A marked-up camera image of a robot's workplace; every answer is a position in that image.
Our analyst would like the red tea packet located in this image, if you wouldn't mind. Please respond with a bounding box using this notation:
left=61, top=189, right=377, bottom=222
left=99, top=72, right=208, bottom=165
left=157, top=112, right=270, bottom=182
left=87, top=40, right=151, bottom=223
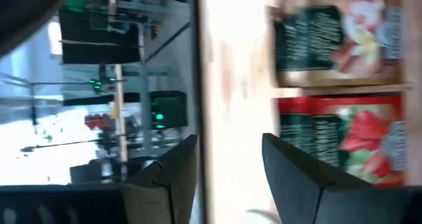
left=278, top=96, right=406, bottom=188

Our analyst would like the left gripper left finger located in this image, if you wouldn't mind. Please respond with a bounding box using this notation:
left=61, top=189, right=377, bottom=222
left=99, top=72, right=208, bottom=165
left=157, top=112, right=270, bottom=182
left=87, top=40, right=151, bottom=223
left=121, top=134, right=198, bottom=224

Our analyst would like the wooden tea organizer box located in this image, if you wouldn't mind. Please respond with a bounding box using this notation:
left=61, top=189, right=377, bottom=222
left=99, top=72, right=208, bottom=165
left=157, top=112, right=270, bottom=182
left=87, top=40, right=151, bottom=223
left=267, top=0, right=422, bottom=188

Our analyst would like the beige tea packet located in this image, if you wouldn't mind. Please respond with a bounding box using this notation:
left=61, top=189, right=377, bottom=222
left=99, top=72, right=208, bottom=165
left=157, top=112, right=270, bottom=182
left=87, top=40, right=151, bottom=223
left=273, top=0, right=404, bottom=86

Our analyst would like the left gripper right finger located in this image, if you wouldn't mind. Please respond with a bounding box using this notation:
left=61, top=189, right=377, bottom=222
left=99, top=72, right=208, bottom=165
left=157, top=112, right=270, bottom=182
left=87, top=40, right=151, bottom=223
left=262, top=132, right=372, bottom=224

